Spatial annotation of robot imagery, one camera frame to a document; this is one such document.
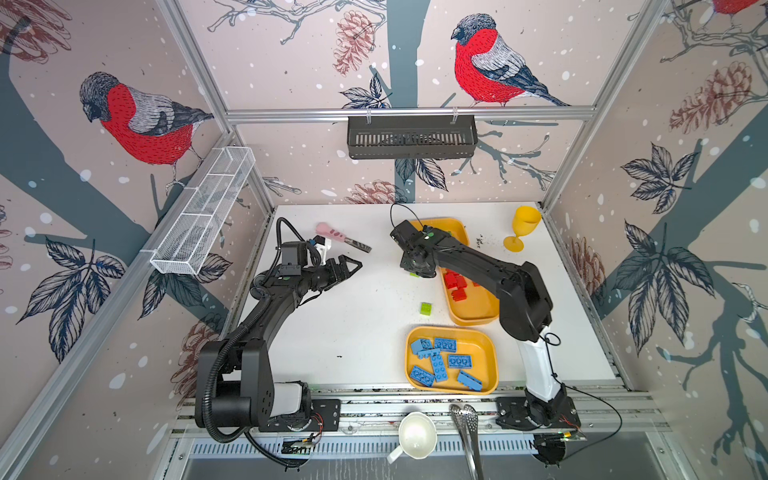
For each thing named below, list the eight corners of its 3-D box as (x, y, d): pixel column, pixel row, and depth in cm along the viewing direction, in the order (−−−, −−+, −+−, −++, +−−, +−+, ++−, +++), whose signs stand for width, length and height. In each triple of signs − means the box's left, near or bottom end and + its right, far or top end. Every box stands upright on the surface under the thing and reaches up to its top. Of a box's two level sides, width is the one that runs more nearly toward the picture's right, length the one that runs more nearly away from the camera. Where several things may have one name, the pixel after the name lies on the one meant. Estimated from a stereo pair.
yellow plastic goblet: (505, 252, 110) (520, 224, 97) (500, 235, 115) (513, 206, 103) (529, 252, 110) (546, 224, 97) (522, 235, 115) (538, 206, 103)
